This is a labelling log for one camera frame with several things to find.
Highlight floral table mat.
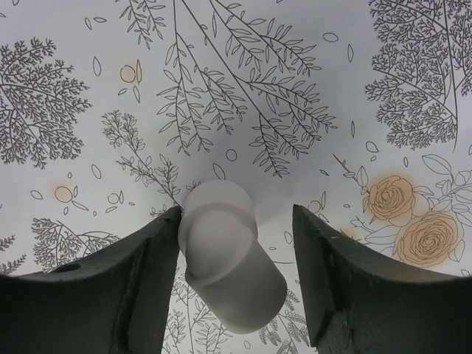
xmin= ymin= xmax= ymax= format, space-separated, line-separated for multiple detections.
xmin=0 ymin=0 xmax=472 ymax=354

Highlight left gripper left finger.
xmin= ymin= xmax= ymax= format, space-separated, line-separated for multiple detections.
xmin=1 ymin=207 xmax=181 ymax=354

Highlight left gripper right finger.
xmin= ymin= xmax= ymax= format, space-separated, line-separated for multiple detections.
xmin=292 ymin=205 xmax=471 ymax=353

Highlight white pipe elbow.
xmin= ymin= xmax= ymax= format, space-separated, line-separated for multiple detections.
xmin=178 ymin=180 xmax=288 ymax=334

